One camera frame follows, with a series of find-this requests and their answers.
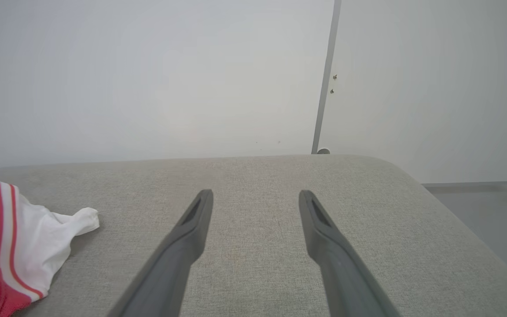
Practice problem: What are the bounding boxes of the red and white jersey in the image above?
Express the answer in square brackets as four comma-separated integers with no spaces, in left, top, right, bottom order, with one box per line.
[0,177,100,317]

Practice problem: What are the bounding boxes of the grey metal wall strip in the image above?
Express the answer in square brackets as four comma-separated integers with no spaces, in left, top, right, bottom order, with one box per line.
[311,0,342,155]

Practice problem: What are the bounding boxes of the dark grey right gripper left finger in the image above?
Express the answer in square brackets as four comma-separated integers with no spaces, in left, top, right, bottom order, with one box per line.
[107,189,214,317]

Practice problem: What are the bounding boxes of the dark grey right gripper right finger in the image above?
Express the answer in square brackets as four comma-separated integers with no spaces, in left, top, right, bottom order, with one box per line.
[298,190,401,317]

